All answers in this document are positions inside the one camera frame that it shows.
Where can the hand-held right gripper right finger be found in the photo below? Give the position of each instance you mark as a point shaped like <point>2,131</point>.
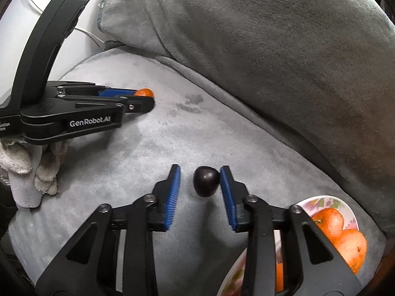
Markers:
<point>228,197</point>

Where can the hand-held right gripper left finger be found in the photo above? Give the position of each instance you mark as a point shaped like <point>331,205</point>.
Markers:
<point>174,197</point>

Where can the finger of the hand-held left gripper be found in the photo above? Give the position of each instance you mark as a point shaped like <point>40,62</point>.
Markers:
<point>139,104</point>
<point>117,92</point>

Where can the orange cherry tomato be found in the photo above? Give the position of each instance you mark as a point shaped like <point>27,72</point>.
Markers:
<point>145,92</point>

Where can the dark purple cherry tomato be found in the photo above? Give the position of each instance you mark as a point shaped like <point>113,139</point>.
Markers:
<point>205,180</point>

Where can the floral white plate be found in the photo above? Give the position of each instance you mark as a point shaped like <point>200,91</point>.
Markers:
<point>348,212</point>

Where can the person's left hand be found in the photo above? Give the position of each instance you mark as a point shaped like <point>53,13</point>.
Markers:
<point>46,172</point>

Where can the rough-skinned orange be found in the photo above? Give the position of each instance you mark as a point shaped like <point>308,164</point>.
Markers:
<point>330,222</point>

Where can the smooth orange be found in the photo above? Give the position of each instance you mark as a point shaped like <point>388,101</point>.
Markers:
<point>351,249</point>

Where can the grey plush cushion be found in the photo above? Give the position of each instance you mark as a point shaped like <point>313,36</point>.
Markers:
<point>277,52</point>

